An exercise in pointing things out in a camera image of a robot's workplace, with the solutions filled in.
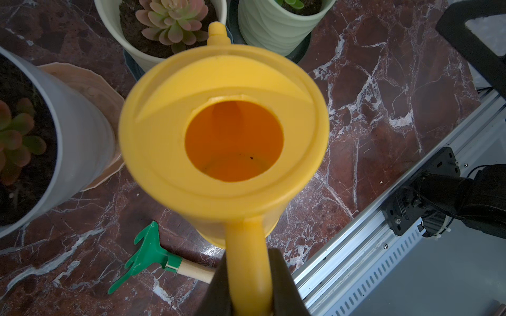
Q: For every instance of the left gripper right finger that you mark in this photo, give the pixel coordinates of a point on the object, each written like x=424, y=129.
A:
x=286, y=297

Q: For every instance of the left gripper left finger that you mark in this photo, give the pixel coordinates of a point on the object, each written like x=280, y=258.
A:
x=217, y=300

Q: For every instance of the yellow plastic watering can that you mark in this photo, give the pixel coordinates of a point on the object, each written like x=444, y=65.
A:
x=227, y=135

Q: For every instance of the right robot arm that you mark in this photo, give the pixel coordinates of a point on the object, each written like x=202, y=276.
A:
x=461, y=179

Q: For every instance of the white pot orange succulent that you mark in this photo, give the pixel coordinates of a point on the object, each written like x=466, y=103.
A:
x=50, y=148

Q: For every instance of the green pot green succulent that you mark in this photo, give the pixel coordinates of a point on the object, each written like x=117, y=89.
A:
x=266, y=24

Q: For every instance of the cream pot pink succulent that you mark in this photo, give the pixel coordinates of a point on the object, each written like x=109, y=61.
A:
x=152, y=31

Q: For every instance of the pink saucer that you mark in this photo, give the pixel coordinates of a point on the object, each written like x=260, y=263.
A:
x=105, y=104

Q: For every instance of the blue-grey saucer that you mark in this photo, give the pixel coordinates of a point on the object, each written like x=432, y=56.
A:
x=133, y=66

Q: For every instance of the green toy rake wooden handle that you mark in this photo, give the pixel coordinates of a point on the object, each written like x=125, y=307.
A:
x=151, y=252

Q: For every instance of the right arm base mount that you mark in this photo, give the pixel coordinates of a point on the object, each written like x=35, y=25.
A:
x=407, y=204

